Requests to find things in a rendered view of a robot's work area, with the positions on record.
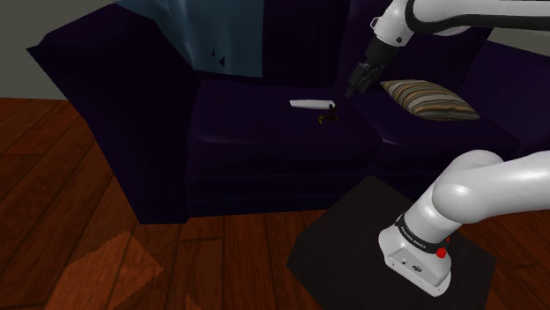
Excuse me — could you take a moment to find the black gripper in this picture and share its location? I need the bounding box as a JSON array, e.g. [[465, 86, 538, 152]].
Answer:
[[344, 35, 400, 98]]

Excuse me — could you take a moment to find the small black and yellow figure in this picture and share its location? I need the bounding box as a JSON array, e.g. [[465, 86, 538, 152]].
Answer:
[[317, 104, 338, 126]]

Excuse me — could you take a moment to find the white remote control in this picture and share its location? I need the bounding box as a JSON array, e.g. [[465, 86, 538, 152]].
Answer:
[[289, 99, 336, 110]]

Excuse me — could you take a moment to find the striped cushion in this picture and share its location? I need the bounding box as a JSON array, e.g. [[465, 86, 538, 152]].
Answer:
[[379, 79, 481, 122]]

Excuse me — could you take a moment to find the dark purple sofa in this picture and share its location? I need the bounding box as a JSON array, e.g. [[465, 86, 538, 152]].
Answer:
[[26, 0, 550, 225]]

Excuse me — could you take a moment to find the blue blanket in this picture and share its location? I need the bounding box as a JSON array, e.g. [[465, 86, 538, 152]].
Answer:
[[112, 0, 265, 78]]

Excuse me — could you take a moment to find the black robot stand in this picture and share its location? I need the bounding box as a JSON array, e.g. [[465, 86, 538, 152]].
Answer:
[[286, 174, 498, 310]]

